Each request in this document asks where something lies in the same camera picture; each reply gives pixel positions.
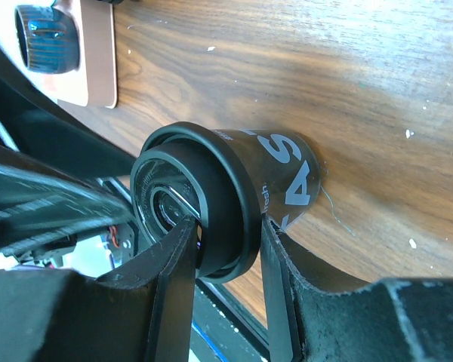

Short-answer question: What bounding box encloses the pink tray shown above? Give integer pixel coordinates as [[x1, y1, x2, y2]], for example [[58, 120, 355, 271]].
[[28, 1, 118, 109]]

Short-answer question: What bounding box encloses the stack of black lids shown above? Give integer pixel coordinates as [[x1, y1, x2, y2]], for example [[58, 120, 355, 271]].
[[14, 5, 80, 75]]

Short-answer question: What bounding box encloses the single black cup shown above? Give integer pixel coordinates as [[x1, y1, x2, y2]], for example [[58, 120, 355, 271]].
[[215, 129, 321, 230]]

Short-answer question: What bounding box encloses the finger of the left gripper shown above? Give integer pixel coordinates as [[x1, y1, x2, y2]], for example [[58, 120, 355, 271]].
[[0, 48, 135, 179], [0, 164, 132, 256]]

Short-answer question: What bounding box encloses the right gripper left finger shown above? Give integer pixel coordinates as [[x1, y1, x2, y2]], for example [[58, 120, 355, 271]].
[[0, 216, 196, 361]]

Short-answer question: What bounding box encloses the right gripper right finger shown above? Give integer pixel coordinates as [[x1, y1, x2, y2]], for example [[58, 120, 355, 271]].
[[260, 218, 453, 361]]

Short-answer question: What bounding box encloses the black cup lid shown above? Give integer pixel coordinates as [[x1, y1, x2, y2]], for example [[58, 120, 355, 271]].
[[130, 122, 261, 284]]

